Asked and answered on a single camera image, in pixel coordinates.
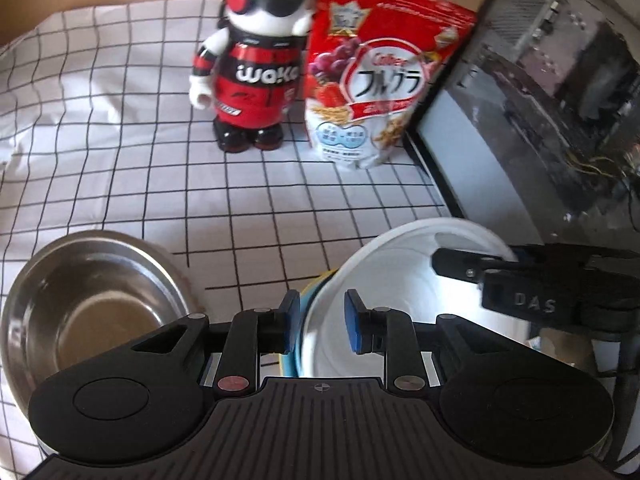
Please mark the blue bowl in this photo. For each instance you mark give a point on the blue bowl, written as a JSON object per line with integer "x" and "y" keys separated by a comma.
{"x": 294, "y": 365}

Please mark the small green white packet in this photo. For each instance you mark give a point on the small green white packet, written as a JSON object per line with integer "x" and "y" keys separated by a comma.
{"x": 534, "y": 342}

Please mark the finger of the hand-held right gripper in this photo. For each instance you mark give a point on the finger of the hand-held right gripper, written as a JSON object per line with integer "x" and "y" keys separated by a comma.
{"x": 460, "y": 262}

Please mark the stainless steel bowl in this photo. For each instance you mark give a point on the stainless steel bowl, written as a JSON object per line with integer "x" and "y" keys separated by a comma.
{"x": 90, "y": 300}

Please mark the red cereal bag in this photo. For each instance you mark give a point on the red cereal bag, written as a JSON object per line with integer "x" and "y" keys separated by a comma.
{"x": 380, "y": 85}

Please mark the glass-sided computer case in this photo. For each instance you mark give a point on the glass-sided computer case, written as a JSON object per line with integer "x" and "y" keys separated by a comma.
{"x": 540, "y": 125}

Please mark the white bowl red print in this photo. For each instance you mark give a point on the white bowl red print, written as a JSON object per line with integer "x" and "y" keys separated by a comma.
{"x": 450, "y": 221}

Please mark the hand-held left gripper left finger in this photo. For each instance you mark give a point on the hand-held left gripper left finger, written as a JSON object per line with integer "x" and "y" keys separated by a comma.
{"x": 291, "y": 322}

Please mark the white black-checked tablecloth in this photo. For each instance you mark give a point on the white black-checked tablecloth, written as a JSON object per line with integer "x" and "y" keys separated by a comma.
{"x": 150, "y": 160}

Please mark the large white bowl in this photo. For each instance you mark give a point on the large white bowl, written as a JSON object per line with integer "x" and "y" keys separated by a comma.
{"x": 400, "y": 270}

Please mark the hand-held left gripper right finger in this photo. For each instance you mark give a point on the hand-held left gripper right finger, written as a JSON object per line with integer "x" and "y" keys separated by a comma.
{"x": 354, "y": 322}

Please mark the red black robot figurine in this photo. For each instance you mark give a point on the red black robot figurine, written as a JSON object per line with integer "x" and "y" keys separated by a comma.
{"x": 250, "y": 80}

